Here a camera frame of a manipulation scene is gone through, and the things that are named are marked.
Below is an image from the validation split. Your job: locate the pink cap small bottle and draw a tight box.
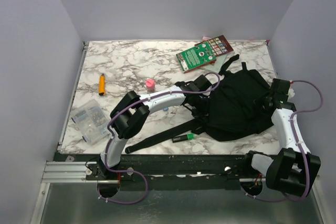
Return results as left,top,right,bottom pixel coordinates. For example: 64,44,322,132
145,79,155,92

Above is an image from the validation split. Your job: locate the green black highlighter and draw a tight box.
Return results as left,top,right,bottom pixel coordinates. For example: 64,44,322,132
172,133,195,143

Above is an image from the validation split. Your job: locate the black student backpack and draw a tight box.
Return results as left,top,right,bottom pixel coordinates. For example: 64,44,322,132
125,55,272,154

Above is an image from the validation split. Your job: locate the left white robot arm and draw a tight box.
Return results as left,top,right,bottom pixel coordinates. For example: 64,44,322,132
100,73,219,169

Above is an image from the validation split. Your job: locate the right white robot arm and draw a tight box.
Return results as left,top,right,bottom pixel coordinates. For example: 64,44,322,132
245,79,321,201

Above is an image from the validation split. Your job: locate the green book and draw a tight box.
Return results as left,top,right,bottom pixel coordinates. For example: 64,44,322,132
176,42,216,73

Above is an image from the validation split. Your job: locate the grey notebook under books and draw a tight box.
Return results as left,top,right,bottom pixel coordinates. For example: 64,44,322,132
201,51,235,73

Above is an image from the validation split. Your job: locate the orange utility knife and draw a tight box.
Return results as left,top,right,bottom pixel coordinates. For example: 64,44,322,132
98,73,106,96

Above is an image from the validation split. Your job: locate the dark red book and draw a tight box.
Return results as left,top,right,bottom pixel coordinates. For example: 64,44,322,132
195,35,234,58

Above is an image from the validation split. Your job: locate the clear plastic screw box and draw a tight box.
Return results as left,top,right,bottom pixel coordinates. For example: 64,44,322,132
70,99,109,145

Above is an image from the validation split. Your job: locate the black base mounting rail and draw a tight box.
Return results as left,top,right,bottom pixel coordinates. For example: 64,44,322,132
52,154,261,196

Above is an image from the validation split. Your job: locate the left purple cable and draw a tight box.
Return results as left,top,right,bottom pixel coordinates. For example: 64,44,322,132
97,71,221,205

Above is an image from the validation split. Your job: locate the purple cable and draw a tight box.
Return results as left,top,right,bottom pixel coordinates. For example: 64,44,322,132
240,79,323,203
97,71,221,205

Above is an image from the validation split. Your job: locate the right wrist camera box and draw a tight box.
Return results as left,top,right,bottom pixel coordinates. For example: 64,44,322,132
288,81,295,100

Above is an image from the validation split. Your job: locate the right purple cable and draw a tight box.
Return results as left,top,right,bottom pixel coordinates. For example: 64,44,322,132
240,79,323,203

